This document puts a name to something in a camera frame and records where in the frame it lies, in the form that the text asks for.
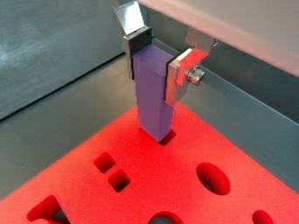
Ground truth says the purple rectangular block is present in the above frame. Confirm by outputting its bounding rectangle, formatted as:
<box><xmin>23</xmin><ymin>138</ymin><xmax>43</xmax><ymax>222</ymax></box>
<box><xmin>134</xmin><ymin>45</ymin><xmax>174</xmax><ymax>142</ymax></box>

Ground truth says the red shape sorter board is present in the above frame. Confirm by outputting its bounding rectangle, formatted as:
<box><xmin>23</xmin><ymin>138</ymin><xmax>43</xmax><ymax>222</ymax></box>
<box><xmin>0</xmin><ymin>106</ymin><xmax>299</xmax><ymax>224</ymax></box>

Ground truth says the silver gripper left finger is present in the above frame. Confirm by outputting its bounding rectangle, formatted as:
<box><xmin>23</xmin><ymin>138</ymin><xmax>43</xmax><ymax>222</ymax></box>
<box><xmin>113</xmin><ymin>0</ymin><xmax>153</xmax><ymax>79</ymax></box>

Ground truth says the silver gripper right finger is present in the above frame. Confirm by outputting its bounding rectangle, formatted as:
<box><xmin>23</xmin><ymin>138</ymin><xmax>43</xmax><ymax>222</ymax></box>
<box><xmin>165</xmin><ymin>27</ymin><xmax>217</xmax><ymax>106</ymax></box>

